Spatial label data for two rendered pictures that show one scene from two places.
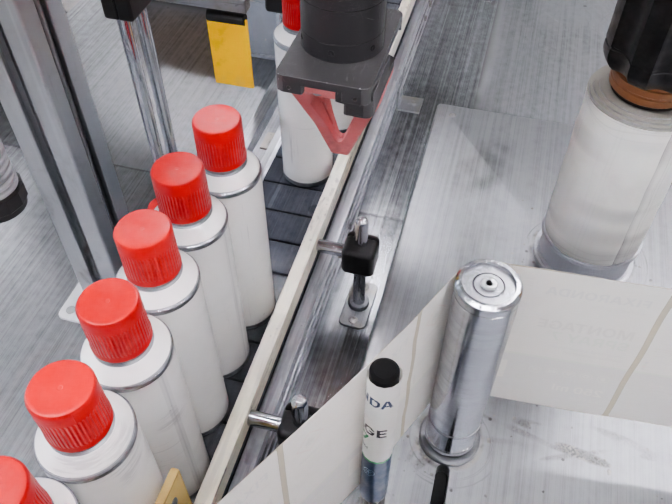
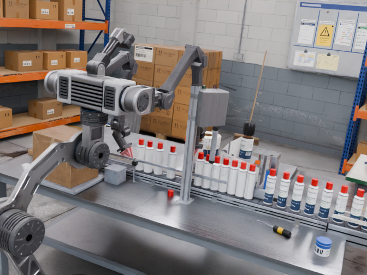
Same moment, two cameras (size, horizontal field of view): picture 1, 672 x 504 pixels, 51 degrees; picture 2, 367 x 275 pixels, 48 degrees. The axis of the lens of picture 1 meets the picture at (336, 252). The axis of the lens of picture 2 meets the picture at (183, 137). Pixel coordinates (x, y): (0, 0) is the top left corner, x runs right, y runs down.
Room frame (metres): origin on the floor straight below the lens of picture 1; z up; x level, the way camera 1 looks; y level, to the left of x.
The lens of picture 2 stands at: (0.17, 2.39, 1.84)
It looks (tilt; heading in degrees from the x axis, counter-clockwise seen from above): 16 degrees down; 278
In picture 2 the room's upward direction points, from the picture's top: 6 degrees clockwise
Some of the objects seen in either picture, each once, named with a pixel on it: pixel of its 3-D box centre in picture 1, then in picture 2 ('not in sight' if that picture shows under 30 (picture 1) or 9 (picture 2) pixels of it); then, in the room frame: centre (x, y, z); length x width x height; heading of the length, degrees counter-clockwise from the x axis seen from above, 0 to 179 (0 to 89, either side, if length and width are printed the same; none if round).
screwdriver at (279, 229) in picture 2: not in sight; (273, 227); (-0.07, 0.40, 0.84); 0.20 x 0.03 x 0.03; 147
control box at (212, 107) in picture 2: not in sight; (209, 107); (0.35, 0.17, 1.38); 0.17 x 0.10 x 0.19; 40
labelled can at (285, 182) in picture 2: not in sight; (283, 190); (-0.11, 0.21, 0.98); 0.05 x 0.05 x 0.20
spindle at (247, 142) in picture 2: not in sight; (247, 141); (0.10, -0.47, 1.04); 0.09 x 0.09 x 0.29
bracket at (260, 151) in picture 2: not in sight; (267, 152); (0.00, 0.08, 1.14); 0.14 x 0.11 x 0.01; 165
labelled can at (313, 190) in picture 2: not in sight; (311, 196); (-0.26, 0.25, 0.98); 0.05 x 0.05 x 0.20
